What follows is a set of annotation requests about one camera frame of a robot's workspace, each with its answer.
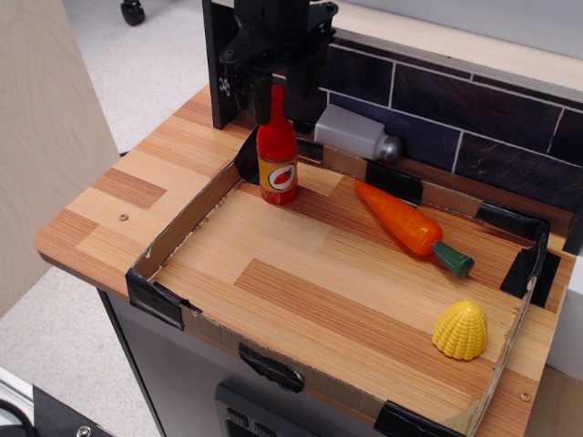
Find black cable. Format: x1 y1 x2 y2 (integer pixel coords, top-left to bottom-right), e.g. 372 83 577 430
0 399 37 437

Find grey cabinet control panel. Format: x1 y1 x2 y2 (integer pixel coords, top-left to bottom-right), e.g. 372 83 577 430
214 383 320 437

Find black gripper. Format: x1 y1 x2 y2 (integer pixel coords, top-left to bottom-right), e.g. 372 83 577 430
220 1 339 125

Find red hot sauce bottle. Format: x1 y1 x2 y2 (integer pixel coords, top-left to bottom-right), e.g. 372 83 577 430
256 85 299 205

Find dark brick backsplash panel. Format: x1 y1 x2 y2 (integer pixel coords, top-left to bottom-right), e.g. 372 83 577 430
202 0 583 229

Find black metal base plate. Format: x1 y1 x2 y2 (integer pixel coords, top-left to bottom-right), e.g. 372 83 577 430
33 386 111 437

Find white salt shaker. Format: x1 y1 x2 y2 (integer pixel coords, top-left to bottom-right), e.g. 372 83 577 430
314 105 403 164

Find light plywood board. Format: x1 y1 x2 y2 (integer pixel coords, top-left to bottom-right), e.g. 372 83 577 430
1 1 118 313

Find orange toy carrot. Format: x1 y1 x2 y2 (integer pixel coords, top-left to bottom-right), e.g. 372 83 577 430
354 180 475 279

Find yellow toy corn piece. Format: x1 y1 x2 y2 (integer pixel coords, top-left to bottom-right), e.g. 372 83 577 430
431 300 488 361

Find black chair caster wheel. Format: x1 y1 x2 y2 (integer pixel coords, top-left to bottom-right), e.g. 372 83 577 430
120 0 146 26

